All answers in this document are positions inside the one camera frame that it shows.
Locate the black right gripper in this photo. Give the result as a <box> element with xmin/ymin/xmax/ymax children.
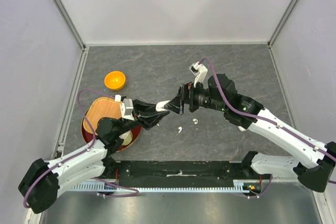
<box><xmin>164</xmin><ymin>78</ymin><xmax>226</xmax><ymax>115</ymax></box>

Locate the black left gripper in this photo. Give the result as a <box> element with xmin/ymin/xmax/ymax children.
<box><xmin>115</xmin><ymin>99</ymin><xmax>170</xmax><ymax>137</ymax></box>

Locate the white oval charging case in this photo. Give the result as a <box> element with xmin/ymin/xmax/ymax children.
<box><xmin>155</xmin><ymin>100</ymin><xmax>170</xmax><ymax>112</ymax></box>

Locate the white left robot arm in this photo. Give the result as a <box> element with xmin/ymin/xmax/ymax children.
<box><xmin>18</xmin><ymin>97</ymin><xmax>169</xmax><ymax>214</ymax></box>

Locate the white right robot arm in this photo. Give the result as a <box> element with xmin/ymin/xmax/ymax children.
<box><xmin>156</xmin><ymin>74</ymin><xmax>335</xmax><ymax>193</ymax></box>

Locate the dark red round tray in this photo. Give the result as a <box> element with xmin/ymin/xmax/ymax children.
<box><xmin>81</xmin><ymin>119</ymin><xmax>142</xmax><ymax>152</ymax></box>

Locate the pale green mug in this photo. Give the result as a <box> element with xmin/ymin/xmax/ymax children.
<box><xmin>119</xmin><ymin>131</ymin><xmax>133</xmax><ymax>146</ymax></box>

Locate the woven bamboo tray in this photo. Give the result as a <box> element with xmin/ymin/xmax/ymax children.
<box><xmin>86</xmin><ymin>97</ymin><xmax>121</xmax><ymax>135</ymax></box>

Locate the orange plastic bowl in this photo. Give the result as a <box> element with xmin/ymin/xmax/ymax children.
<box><xmin>104</xmin><ymin>71</ymin><xmax>126</xmax><ymax>91</ymax></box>

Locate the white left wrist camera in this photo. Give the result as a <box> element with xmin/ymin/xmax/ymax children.
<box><xmin>114</xmin><ymin>94</ymin><xmax>135</xmax><ymax>121</ymax></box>

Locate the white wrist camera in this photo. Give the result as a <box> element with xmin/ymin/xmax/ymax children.
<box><xmin>188</xmin><ymin>61</ymin><xmax>208</xmax><ymax>90</ymax></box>
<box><xmin>114</xmin><ymin>94</ymin><xmax>135</xmax><ymax>121</ymax></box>

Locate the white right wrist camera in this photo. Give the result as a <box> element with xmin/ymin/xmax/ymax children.
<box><xmin>188</xmin><ymin>61</ymin><xmax>208</xmax><ymax>90</ymax></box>

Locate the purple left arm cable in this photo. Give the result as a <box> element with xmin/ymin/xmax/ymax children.
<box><xmin>23</xmin><ymin>89</ymin><xmax>140</xmax><ymax>209</ymax></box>

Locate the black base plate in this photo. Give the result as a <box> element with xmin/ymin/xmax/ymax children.
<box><xmin>99</xmin><ymin>161</ymin><xmax>270</xmax><ymax>188</ymax></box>

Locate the slotted cable duct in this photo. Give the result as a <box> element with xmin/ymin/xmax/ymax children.
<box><xmin>68</xmin><ymin>180</ymin><xmax>250</xmax><ymax>193</ymax></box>

